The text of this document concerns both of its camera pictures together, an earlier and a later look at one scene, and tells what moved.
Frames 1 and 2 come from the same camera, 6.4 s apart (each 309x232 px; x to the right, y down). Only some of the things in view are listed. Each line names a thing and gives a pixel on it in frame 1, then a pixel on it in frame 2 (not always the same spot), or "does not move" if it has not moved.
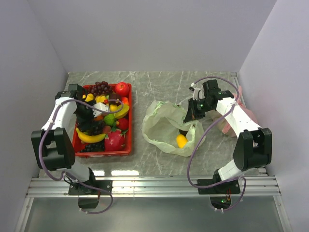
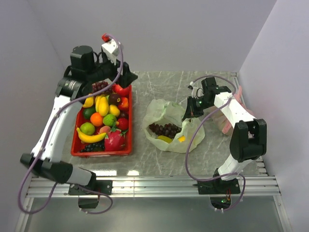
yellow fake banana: x=87 y=138 does not move
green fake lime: x=109 y=119 does not move
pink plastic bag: x=220 y=118 does not move
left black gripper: x=84 y=123 → x=128 y=77
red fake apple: x=122 y=89 does not move
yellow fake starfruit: x=122 y=112 → x=165 y=138
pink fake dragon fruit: x=115 y=140 does not move
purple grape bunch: x=97 y=126 → x=168 y=129
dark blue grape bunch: x=96 y=147 does not move
